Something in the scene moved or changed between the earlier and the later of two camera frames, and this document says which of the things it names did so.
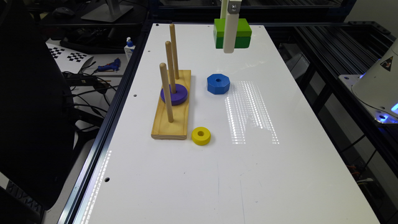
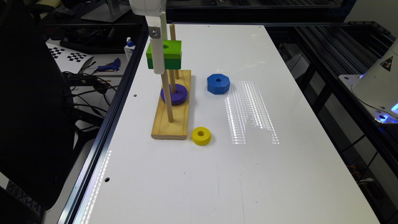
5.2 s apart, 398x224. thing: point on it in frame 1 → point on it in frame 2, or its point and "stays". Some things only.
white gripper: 234,10 → 152,9
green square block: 242,38 → 172,55
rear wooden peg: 172,30 stays
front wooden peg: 166,92 stays
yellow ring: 201,135 stays
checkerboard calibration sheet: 70,61 stays
